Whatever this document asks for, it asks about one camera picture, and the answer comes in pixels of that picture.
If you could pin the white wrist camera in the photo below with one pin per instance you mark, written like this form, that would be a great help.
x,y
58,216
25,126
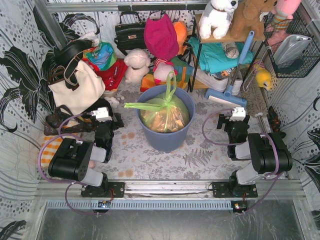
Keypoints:
x,y
238,114
101,114

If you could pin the black wire basket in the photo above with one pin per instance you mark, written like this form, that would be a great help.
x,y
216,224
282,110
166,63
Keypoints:
x,y
275,34

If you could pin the teal folded cloth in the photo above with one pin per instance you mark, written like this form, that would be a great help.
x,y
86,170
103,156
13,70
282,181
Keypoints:
x,y
213,58

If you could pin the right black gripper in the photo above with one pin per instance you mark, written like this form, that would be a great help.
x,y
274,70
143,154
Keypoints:
x,y
222,121

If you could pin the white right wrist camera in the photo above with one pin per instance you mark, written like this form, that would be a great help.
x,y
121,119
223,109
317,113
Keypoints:
x,y
238,114

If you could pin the metal handled broom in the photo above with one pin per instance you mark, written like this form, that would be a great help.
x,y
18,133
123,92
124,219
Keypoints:
x,y
256,105

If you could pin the cream canvas tote bag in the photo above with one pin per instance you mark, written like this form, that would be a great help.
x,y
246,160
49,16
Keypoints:
x,y
89,89

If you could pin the pink round object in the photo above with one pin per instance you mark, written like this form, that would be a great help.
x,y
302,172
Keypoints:
x,y
91,164

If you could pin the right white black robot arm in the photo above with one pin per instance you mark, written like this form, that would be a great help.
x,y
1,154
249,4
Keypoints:
x,y
267,154

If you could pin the red cloth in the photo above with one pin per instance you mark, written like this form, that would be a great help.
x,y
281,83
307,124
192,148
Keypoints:
x,y
113,76

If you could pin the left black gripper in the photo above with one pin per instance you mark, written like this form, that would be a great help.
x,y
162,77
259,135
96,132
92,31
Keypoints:
x,y
115,121

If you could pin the magenta fabric bag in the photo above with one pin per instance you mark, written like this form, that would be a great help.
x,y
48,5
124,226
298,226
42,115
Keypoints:
x,y
160,38

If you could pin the grey baseball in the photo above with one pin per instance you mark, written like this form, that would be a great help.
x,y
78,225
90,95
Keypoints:
x,y
230,49

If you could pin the green plastic trash bag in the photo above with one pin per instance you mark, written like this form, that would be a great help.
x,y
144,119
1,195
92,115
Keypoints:
x,y
166,112

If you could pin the orange plush toy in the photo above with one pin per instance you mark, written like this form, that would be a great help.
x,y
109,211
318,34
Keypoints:
x,y
181,33

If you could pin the white plush dog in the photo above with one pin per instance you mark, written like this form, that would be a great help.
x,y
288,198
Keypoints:
x,y
216,18

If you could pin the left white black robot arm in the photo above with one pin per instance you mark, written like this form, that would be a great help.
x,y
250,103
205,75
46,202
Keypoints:
x,y
86,139

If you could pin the colorful printed bag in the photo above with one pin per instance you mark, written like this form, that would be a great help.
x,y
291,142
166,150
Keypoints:
x,y
101,57

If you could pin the black metal shelf rack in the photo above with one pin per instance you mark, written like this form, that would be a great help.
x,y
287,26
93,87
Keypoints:
x,y
196,56

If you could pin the black leather handbag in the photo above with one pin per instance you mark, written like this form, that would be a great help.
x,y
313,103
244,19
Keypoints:
x,y
130,36

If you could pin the brown teddy bear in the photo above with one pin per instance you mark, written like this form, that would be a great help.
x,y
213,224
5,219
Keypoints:
x,y
247,15

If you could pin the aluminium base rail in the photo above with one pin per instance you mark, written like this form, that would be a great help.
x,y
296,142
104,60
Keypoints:
x,y
167,195

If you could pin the white sneakers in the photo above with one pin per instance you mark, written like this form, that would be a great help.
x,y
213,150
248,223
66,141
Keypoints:
x,y
219,84

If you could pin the blue trash bin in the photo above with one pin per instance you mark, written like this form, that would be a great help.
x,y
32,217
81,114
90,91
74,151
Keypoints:
x,y
167,142

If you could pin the orange white checkered cloth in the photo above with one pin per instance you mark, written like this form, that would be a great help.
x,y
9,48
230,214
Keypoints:
x,y
50,145

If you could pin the silver pouch in basket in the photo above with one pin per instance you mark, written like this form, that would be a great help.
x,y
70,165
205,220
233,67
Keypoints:
x,y
291,48

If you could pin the pink plush toy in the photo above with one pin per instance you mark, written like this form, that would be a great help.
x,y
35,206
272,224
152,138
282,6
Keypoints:
x,y
283,10

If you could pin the pink white plush pig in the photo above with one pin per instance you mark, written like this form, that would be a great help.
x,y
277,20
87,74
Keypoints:
x,y
163,68

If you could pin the yellow plush duck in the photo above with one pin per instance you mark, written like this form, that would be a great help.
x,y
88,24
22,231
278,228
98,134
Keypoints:
x,y
263,78

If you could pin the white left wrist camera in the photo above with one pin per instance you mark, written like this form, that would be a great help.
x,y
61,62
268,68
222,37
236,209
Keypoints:
x,y
101,114

